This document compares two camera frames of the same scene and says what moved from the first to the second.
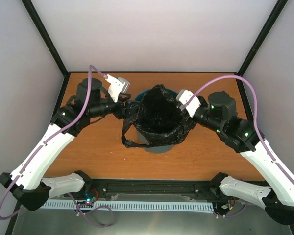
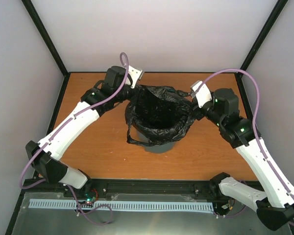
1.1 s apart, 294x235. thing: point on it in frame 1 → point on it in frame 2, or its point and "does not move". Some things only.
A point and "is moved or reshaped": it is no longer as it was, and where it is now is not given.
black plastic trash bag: [159, 118] is moved or reshaped
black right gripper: [190, 124] → [197, 115]
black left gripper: [120, 113] → [135, 98]
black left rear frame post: [44, 36] does not move
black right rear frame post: [277, 11] does not move
